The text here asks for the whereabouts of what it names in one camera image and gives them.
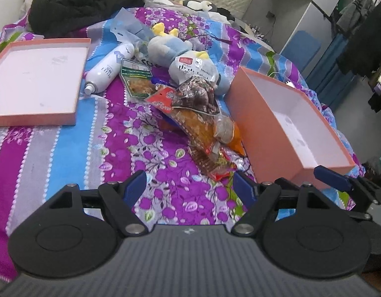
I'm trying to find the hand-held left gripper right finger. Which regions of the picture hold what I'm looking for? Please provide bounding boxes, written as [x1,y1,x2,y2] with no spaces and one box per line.
[232,171,330,236]

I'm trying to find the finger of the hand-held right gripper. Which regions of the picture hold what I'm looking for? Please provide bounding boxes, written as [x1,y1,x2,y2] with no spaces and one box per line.
[314,166,381,206]

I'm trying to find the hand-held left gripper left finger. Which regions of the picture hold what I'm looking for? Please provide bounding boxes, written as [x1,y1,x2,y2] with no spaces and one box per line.
[48,170,149,236]

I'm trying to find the red brown snack packet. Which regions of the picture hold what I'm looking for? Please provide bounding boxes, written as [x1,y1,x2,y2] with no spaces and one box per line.
[187,144,250,181]

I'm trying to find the orange snack packet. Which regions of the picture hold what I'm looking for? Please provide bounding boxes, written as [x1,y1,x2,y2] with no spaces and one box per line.
[214,114,245,157]

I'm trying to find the pink cardboard box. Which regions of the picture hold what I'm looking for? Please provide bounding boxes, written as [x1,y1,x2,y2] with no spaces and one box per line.
[224,66,356,191]

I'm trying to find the clear packet of yellow snacks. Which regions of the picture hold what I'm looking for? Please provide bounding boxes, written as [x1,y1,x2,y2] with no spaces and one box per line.
[169,107,222,161]

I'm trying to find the dark brown snack packet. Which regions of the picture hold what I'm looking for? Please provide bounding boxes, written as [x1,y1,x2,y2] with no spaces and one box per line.
[178,77,220,115]

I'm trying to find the green snack packet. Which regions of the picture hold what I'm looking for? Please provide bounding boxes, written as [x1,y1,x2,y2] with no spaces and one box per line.
[119,59,157,99]

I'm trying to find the white red-label snack packet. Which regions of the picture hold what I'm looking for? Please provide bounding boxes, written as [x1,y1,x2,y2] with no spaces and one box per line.
[176,56,219,82]

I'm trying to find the purple floral striped bedspread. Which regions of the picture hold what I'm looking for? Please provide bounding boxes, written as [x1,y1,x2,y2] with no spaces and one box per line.
[0,6,364,282]

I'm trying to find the blue curtain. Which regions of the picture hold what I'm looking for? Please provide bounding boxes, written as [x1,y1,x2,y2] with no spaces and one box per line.
[305,32,352,109]

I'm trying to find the white spray bottle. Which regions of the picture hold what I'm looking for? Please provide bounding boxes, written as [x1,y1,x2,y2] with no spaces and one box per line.
[84,43,135,95]

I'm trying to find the blue chair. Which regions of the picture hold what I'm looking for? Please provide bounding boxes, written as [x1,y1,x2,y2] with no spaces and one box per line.
[279,30,322,75]

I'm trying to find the black hanging garment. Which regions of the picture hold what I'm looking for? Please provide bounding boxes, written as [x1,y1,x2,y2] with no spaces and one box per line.
[336,3,381,76]

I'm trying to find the grey plush toy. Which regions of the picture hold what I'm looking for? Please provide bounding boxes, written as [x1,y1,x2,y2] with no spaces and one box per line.
[146,22,231,96]

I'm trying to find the pink box lid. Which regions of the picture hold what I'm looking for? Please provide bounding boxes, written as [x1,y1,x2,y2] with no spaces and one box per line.
[0,38,91,127]

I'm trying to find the blue plastic bag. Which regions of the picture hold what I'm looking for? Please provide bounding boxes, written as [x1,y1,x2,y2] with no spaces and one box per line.
[110,8,162,69]

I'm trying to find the grey hanging jacket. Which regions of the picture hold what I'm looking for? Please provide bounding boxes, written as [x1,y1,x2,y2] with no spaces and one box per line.
[336,0,375,34]

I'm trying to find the dark clothing by pillow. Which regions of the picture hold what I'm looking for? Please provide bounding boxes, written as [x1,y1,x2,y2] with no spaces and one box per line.
[209,6,241,24]

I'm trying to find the penguin plush toy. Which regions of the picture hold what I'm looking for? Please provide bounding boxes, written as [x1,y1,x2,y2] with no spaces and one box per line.
[183,0,220,12]

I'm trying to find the black clothing pile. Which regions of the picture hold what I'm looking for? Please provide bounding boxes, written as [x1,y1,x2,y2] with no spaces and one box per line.
[28,0,164,36]

